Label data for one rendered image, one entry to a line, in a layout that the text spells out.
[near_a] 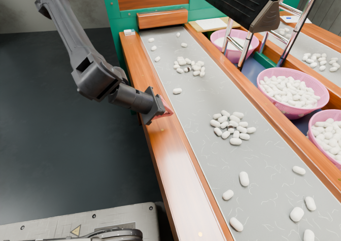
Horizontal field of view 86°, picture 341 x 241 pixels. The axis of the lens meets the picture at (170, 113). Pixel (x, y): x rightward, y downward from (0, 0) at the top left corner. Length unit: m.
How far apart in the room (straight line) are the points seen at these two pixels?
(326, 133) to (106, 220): 0.83
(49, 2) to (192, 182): 0.62
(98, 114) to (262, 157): 1.47
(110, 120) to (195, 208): 1.34
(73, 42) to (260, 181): 0.59
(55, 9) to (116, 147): 1.11
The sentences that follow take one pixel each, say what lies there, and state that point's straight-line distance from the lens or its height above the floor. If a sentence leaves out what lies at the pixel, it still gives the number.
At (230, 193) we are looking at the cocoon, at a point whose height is 0.76.
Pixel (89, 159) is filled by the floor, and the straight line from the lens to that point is 1.54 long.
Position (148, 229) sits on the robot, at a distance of 0.78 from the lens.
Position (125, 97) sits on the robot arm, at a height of 0.94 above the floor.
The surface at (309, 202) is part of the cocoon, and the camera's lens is 0.61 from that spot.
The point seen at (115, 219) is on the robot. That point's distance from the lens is 0.81.
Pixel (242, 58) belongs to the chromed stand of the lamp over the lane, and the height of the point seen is 0.81.
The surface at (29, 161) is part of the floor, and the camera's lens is 1.75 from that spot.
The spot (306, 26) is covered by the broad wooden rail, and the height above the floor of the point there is 0.77.
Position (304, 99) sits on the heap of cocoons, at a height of 0.74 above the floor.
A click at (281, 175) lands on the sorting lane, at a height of 0.74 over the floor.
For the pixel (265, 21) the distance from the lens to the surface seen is 0.54.
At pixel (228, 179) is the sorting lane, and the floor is 0.74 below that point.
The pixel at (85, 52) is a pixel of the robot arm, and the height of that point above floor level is 1.04.
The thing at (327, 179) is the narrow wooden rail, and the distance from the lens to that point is 0.67.
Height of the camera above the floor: 1.24
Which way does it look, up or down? 47 degrees down
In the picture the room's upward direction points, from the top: straight up
